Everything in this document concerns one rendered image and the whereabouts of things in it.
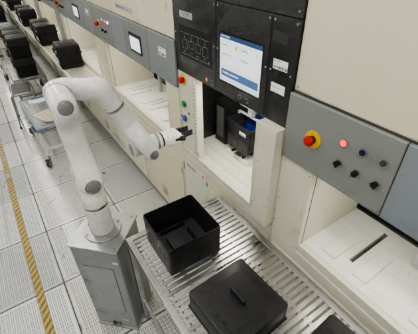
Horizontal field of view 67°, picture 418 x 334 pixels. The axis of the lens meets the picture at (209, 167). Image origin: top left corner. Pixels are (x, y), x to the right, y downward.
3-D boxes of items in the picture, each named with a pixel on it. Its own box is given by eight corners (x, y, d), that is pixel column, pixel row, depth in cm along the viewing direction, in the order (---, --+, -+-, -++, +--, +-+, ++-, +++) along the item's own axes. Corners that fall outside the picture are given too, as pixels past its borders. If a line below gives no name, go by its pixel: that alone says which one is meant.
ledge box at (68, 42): (56, 63, 382) (49, 40, 366) (79, 59, 393) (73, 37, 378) (60, 70, 361) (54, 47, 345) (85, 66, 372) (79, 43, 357)
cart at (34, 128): (28, 134, 406) (14, 99, 378) (68, 122, 431) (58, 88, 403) (48, 169, 343) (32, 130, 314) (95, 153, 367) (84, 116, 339)
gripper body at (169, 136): (155, 142, 167) (174, 136, 172) (164, 150, 160) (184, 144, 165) (153, 129, 162) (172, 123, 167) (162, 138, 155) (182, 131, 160)
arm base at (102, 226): (77, 240, 164) (68, 214, 153) (95, 214, 179) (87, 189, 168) (112, 245, 161) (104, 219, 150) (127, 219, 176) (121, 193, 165)
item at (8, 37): (8, 54, 441) (0, 34, 426) (30, 51, 453) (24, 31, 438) (11, 59, 421) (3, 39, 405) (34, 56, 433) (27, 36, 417)
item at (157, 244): (192, 217, 176) (190, 193, 166) (221, 250, 158) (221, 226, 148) (146, 238, 164) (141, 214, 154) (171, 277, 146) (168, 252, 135)
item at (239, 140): (225, 146, 209) (225, 102, 190) (249, 137, 218) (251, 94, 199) (249, 164, 192) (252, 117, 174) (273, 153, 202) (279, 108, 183)
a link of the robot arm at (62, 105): (99, 175, 158) (109, 193, 147) (75, 184, 153) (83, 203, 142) (68, 78, 128) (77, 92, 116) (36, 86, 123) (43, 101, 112)
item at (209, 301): (187, 305, 134) (185, 287, 127) (239, 269, 148) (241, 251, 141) (232, 366, 115) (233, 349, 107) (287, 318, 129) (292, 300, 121)
